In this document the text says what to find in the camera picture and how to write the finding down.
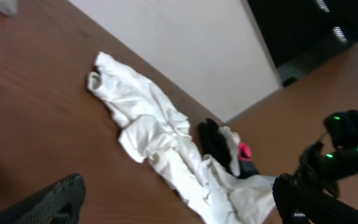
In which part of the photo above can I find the black red garment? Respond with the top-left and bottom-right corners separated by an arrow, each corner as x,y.
238,142 -> 260,179

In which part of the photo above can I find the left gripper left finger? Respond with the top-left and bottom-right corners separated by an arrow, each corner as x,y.
0,173 -> 86,224

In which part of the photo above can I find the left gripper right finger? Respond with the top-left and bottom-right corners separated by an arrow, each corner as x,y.
273,174 -> 358,224

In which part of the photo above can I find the white patterned garment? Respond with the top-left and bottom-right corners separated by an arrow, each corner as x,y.
219,126 -> 241,177

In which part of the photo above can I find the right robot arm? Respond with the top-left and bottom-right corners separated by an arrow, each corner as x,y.
295,110 -> 358,198

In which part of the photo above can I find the white t-shirt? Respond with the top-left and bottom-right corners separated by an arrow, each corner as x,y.
87,52 -> 275,223

